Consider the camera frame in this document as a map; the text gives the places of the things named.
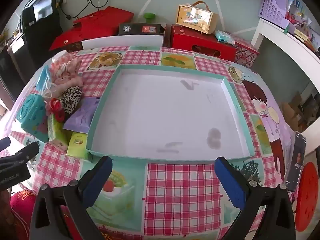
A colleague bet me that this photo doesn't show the leopard print scrunchie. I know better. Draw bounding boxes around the leopard print scrunchie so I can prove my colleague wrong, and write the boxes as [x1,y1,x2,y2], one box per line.
[60,85,83,114]

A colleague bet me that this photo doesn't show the red gift box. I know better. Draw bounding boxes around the red gift box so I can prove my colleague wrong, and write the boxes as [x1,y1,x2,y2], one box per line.
[170,24,237,62]

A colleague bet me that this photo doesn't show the checked printed tablecloth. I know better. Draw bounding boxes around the checked printed tablecloth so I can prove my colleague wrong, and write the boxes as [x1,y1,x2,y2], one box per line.
[5,45,300,240]

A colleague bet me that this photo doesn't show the teal embossed pouch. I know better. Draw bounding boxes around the teal embossed pouch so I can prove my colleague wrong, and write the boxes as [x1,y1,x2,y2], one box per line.
[15,93,50,143]

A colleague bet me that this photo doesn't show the red flower scrunchie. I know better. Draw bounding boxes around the red flower scrunchie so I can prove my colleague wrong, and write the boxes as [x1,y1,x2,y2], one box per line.
[45,98,66,123]

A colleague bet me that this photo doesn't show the green tissue packet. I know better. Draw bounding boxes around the green tissue packet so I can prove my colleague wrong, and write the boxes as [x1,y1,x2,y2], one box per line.
[47,115,70,151]
[66,131,93,162]

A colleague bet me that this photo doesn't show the purple file basket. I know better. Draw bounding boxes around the purple file basket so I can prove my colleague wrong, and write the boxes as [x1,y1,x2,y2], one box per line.
[258,0,297,29]

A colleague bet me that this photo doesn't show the pale pink cloth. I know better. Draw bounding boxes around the pale pink cloth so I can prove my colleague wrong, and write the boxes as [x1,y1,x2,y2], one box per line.
[50,76,85,98]

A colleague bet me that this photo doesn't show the pink fluffy towel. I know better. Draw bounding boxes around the pink fluffy towel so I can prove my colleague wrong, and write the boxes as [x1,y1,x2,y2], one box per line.
[50,57,82,80]

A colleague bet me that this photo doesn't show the light blue wipes pack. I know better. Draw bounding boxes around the light blue wipes pack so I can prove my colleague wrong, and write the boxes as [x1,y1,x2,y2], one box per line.
[214,30,235,43]

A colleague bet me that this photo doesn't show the white pill bottle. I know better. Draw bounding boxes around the white pill bottle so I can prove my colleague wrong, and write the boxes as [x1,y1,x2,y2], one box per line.
[52,50,68,62]

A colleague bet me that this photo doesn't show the black box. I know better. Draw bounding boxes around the black box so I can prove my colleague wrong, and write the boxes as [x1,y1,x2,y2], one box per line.
[118,22,167,36]

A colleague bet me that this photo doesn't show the red patterned box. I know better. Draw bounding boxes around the red patterned box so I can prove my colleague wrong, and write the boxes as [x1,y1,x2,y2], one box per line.
[229,32,260,68]

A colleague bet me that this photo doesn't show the dark cabinet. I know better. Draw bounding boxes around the dark cabinet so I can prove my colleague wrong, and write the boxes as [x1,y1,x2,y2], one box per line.
[0,32,33,110]

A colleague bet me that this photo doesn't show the purple wipes packet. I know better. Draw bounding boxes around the purple wipes packet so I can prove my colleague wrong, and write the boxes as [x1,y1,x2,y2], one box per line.
[62,97,101,133]

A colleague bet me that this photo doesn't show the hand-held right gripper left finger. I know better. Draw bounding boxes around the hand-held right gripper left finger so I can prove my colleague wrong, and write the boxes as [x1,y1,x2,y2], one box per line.
[29,156,113,240]

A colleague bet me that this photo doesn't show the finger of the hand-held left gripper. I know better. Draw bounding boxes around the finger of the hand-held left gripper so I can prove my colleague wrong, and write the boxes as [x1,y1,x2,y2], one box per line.
[0,142,40,170]
[0,137,11,151]

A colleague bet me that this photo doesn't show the brown patterned box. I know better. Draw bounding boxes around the brown patterned box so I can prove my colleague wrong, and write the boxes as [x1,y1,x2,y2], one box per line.
[60,41,84,53]

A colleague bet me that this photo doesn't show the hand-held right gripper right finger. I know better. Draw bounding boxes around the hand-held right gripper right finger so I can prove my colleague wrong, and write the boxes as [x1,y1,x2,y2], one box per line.
[214,156,297,240]

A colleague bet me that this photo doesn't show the teal shallow cardboard box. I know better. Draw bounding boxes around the teal shallow cardboard box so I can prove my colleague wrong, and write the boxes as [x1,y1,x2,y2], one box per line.
[86,64,255,161]

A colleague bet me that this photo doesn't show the pile of stationery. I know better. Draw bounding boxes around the pile of stationery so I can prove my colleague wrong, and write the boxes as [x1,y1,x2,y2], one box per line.
[285,0,320,55]

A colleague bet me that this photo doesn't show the white desk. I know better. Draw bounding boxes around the white desk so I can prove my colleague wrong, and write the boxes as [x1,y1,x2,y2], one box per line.
[251,17,320,155]

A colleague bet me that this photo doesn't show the cardboard boxes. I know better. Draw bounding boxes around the cardboard boxes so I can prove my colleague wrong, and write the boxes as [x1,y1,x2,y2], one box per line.
[280,91,318,133]

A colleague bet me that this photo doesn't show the black cabinet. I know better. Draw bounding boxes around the black cabinet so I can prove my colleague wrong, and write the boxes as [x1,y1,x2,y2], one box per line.
[20,0,63,65]

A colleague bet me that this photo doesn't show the smartphone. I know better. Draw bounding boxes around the smartphone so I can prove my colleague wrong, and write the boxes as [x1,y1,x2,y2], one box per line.
[284,131,307,193]

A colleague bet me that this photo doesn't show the wooden box with handle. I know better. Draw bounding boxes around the wooden box with handle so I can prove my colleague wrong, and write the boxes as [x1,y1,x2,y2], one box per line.
[176,0,220,34]

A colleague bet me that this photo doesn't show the red stool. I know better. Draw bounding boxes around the red stool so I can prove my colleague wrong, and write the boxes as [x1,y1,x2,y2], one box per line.
[295,162,319,232]

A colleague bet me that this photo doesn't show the blue face mask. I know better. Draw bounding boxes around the blue face mask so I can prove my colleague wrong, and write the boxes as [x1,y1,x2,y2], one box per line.
[36,65,53,93]

